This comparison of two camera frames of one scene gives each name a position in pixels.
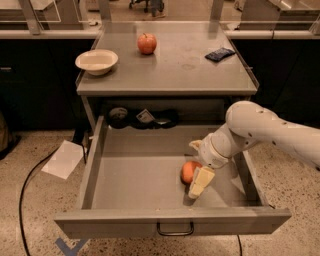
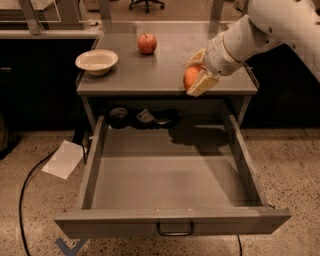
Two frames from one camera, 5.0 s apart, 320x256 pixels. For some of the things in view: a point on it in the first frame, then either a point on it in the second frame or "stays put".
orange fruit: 187,171 → 189,77
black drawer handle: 175,233 stays put
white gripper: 210,154 → 217,57
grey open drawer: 135,189 stays put
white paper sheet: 64,159 stays put
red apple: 147,43 stays put
